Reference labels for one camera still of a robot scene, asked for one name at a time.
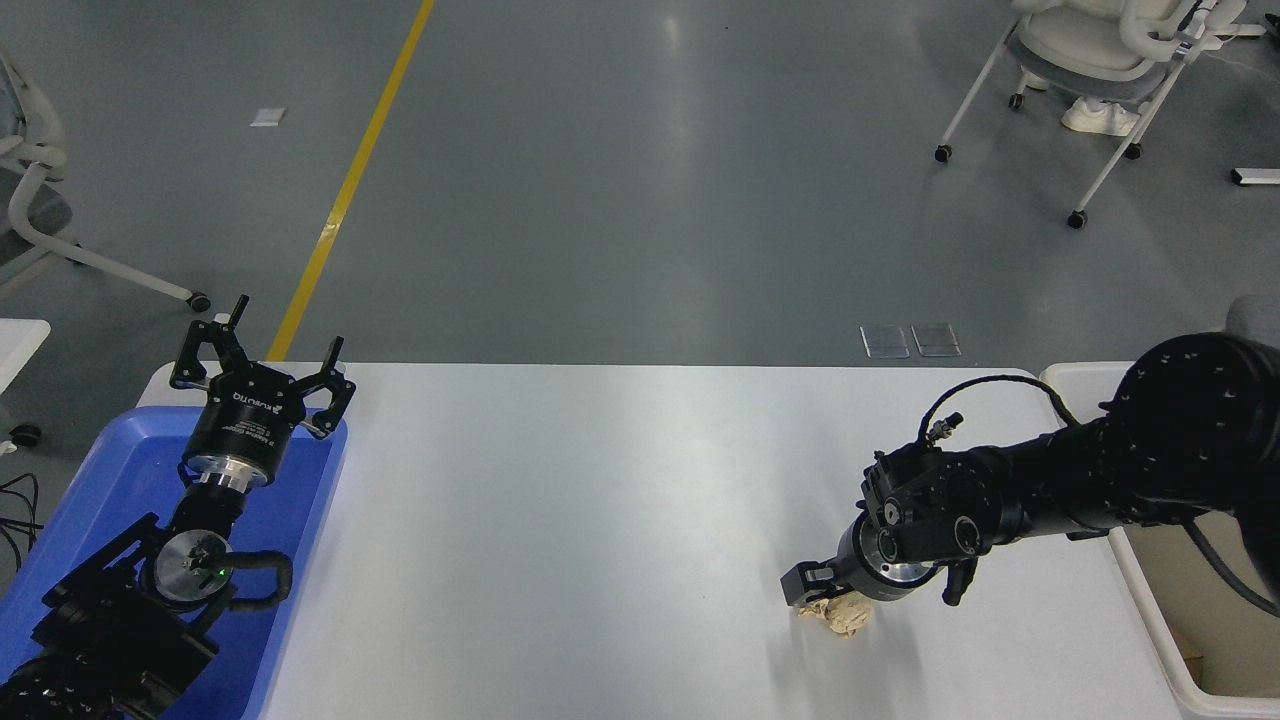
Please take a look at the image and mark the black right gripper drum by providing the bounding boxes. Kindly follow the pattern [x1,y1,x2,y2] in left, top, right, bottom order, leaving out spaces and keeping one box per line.
[834,545,943,606]

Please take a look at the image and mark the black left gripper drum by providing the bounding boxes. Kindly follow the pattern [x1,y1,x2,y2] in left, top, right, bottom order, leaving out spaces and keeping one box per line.
[183,364,307,479]

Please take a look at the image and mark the tan paper ball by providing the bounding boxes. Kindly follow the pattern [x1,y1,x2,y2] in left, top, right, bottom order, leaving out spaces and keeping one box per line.
[797,590,873,638]

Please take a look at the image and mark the blue plastic tray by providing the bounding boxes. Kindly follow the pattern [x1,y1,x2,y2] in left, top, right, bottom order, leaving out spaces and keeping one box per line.
[0,405,349,720]

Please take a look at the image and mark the small white side table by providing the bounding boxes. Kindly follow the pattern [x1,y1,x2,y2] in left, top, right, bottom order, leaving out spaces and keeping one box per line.
[0,318,51,396]

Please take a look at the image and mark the white chair with grey seat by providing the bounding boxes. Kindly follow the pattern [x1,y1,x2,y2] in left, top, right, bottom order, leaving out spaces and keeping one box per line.
[0,50,213,313]

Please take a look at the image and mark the large pale plastic bin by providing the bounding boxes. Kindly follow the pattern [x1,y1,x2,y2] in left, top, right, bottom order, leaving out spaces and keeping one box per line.
[1040,360,1280,720]

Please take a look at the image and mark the grey round seat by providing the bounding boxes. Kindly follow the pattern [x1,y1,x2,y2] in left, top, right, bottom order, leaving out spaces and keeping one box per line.
[1225,295,1280,346]

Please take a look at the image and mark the person's white shoe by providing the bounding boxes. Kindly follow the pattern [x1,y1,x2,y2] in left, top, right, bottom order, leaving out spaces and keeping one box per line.
[1060,97,1141,138]

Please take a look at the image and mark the white wheeled chair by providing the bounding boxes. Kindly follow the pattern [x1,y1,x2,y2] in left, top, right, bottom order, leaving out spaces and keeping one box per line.
[935,0,1271,231]

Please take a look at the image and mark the thin black cables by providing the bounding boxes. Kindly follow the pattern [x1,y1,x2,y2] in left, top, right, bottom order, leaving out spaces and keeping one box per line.
[0,472,43,571]

